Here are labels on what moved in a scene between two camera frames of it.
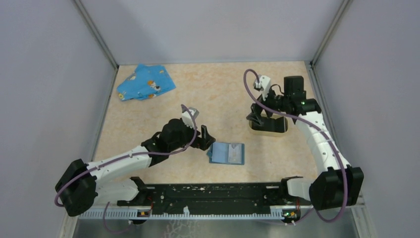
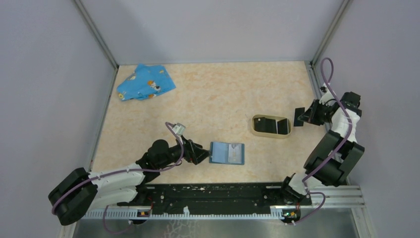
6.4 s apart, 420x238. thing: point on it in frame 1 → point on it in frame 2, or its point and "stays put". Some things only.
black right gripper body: (277, 102) → (322, 112)
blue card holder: (227, 153) stays put
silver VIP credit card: (235, 154) stays put
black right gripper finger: (256, 109) → (309, 116)
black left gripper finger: (206, 140) → (195, 153)
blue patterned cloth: (146, 81) stays put
